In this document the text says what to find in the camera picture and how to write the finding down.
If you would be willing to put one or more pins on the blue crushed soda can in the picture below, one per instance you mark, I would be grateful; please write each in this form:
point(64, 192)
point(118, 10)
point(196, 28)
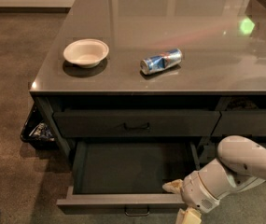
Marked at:
point(161, 62)

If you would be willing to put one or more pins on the black bin with trash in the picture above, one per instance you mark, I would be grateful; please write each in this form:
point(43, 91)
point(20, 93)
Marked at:
point(36, 132)

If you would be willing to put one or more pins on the grey counter cabinet frame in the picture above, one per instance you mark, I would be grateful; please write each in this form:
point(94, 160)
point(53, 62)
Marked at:
point(50, 102)

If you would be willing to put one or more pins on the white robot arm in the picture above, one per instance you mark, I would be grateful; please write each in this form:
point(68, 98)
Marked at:
point(240, 165)

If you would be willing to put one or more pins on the white paper bowl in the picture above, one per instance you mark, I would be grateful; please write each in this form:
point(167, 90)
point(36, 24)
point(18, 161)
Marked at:
point(86, 53)

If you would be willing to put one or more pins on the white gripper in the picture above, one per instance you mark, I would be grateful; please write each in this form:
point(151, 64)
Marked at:
point(195, 192)

